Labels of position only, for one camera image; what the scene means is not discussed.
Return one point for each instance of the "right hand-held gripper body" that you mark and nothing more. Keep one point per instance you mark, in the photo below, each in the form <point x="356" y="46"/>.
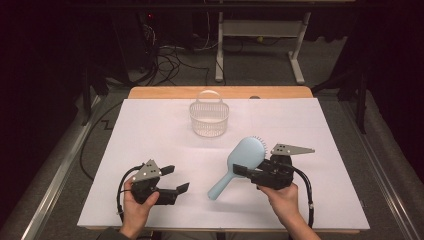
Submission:
<point x="275" y="175"/>

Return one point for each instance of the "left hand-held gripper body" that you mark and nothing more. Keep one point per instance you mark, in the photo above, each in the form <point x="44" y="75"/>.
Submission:
<point x="146" y="186"/>

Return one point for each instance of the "light blue hairbrush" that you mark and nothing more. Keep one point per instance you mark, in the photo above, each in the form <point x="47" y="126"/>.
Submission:
<point x="246" y="153"/>

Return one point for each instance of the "white plastic basket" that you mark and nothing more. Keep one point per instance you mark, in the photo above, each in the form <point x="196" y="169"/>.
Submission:
<point x="209" y="125"/>

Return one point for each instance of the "person's right hand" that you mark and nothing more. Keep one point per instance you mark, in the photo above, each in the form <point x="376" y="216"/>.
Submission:
<point x="285" y="203"/>

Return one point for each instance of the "person's left hand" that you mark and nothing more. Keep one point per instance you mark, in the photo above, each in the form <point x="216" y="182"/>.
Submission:
<point x="135" y="215"/>

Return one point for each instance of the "white table cover sheet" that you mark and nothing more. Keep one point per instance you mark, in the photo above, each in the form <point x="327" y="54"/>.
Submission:
<point x="200" y="206"/>

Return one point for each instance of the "wooden table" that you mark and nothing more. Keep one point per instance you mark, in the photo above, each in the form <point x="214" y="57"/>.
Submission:
<point x="160" y="92"/>

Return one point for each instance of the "black metal stand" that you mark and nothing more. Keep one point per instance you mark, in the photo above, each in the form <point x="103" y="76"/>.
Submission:
<point x="361" y="100"/>
<point x="87" y="96"/>

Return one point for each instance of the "small yellow object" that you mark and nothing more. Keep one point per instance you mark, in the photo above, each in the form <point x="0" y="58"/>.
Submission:
<point x="260" y="39"/>

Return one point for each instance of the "black computer case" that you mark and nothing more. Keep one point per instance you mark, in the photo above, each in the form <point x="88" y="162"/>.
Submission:
<point x="133" y="40"/>

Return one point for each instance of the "aluminium floor rail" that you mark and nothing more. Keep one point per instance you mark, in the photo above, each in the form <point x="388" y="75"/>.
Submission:
<point x="380" y="166"/>
<point x="56" y="176"/>

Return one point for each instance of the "white metal desk frame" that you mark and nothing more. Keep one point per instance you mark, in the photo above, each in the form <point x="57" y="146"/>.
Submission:
<point x="260" y="28"/>

